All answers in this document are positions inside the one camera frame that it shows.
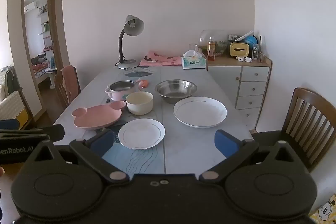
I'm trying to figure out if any blue globe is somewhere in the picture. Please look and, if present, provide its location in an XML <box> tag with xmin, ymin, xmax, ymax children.
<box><xmin>243</xmin><ymin>35</ymin><xmax>259</xmax><ymax>52</ymax></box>

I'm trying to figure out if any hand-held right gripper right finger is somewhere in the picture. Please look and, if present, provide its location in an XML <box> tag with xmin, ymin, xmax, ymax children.
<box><xmin>198</xmin><ymin>130</ymin><xmax>310</xmax><ymax>185</ymax></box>

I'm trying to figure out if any clear plastic box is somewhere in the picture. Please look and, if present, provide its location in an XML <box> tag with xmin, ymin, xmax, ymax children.
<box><xmin>252</xmin><ymin>44</ymin><xmax>261</xmax><ymax>62</ymax></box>

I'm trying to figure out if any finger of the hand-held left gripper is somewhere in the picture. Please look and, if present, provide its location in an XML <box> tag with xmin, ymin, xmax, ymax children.
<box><xmin>0</xmin><ymin>124</ymin><xmax>65</xmax><ymax>141</ymax></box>
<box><xmin>0</xmin><ymin>119</ymin><xmax>21</xmax><ymax>130</ymax></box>

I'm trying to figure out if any brown wooden chair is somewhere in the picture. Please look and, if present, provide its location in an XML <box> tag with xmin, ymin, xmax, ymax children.
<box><xmin>251</xmin><ymin>87</ymin><xmax>336</xmax><ymax>172</ymax></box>

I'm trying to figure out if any cartoon print cushion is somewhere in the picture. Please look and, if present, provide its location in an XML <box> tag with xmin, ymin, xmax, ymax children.
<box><xmin>314</xmin><ymin>194</ymin><xmax>336</xmax><ymax>224</ymax></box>

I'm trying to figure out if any pink printed cloth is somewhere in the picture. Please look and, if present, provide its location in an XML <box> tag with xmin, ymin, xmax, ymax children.
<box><xmin>139</xmin><ymin>50</ymin><xmax>184</xmax><ymax>67</ymax></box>

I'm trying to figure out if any grey desk lamp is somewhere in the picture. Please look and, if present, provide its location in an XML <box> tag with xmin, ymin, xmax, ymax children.
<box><xmin>114</xmin><ymin>14</ymin><xmax>145</xmax><ymax>70</ymax></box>

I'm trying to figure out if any pink chair cover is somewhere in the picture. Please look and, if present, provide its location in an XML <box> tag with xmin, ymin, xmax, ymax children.
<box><xmin>60</xmin><ymin>65</ymin><xmax>79</xmax><ymax>99</ymax></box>

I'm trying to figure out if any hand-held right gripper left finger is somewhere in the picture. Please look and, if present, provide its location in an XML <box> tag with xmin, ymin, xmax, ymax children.
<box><xmin>23</xmin><ymin>129</ymin><xmax>130</xmax><ymax>184</ymax></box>

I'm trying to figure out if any cream bowl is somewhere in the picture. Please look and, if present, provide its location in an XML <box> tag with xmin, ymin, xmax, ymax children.
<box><xmin>125</xmin><ymin>91</ymin><xmax>154</xmax><ymax>116</ymax></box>

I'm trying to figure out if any yellow tissue holder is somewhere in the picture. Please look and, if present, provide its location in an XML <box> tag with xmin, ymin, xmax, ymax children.
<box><xmin>229</xmin><ymin>41</ymin><xmax>250</xmax><ymax>59</ymax></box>

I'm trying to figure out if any sofa with cream cover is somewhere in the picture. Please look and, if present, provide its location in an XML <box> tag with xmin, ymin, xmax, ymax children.
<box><xmin>0</xmin><ymin>65</ymin><xmax>30</xmax><ymax>130</ymax></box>

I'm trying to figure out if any glass fishbowl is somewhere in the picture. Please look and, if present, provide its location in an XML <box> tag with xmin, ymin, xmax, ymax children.
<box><xmin>198</xmin><ymin>29</ymin><xmax>229</xmax><ymax>55</ymax></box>

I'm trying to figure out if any wooden door frame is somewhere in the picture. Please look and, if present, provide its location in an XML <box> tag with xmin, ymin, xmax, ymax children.
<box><xmin>21</xmin><ymin>0</ymin><xmax>64</xmax><ymax>115</ymax></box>

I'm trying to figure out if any white rolled paper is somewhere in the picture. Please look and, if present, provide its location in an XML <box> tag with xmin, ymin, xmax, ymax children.
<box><xmin>237</xmin><ymin>30</ymin><xmax>254</xmax><ymax>42</ymax></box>

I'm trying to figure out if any white wooden drawer cabinet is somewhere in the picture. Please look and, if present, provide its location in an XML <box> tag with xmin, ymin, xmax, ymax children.
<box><xmin>207</xmin><ymin>55</ymin><xmax>273</xmax><ymax>132</ymax></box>

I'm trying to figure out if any pink mouse-shaped plate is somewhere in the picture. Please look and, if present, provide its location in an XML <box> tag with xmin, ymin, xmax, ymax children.
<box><xmin>72</xmin><ymin>101</ymin><xmax>127</xmax><ymax>131</ymax></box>

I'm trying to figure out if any pink pot with steel liner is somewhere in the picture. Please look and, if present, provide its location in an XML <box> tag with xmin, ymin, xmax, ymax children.
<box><xmin>105</xmin><ymin>80</ymin><xmax>136</xmax><ymax>102</ymax></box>

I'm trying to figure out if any large stainless steel bowl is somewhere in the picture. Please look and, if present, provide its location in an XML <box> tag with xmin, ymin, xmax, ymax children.
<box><xmin>155</xmin><ymin>79</ymin><xmax>197</xmax><ymax>105</ymax></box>

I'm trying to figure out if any large white plate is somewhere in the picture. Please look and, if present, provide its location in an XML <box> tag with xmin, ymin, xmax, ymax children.
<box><xmin>173</xmin><ymin>97</ymin><xmax>228</xmax><ymax>129</ymax></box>

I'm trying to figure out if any tissue box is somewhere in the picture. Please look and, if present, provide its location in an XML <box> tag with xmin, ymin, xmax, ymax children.
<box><xmin>182</xmin><ymin>49</ymin><xmax>207</xmax><ymax>70</ymax></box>

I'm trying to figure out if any small white plate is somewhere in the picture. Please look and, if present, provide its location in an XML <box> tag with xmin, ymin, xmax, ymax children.
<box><xmin>118</xmin><ymin>118</ymin><xmax>166</xmax><ymax>150</ymax></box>

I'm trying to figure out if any wooden chair with pink cover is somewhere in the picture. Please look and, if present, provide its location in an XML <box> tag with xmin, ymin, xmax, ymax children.
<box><xmin>54</xmin><ymin>65</ymin><xmax>81</xmax><ymax>110</ymax></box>

